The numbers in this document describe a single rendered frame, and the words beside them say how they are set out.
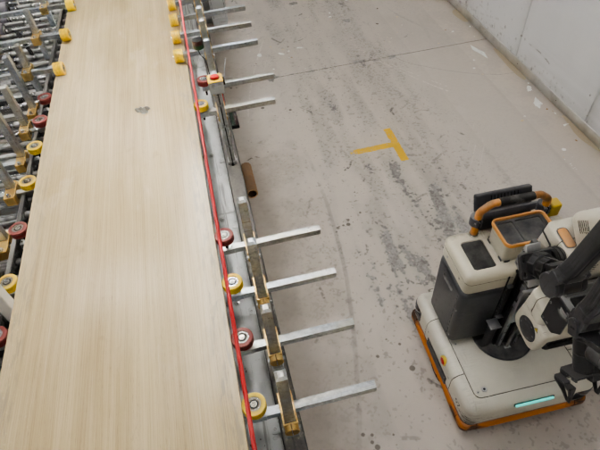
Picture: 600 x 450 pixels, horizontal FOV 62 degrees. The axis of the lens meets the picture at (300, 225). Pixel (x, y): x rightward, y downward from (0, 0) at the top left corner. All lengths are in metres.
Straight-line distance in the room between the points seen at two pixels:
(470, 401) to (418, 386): 0.38
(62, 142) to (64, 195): 0.42
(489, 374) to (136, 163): 1.95
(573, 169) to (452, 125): 0.93
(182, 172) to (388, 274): 1.38
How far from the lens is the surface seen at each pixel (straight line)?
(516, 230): 2.19
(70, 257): 2.29
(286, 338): 1.88
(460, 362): 2.51
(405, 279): 3.07
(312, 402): 1.78
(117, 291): 2.09
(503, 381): 2.52
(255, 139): 4.04
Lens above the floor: 2.47
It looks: 48 degrees down
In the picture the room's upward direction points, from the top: 5 degrees counter-clockwise
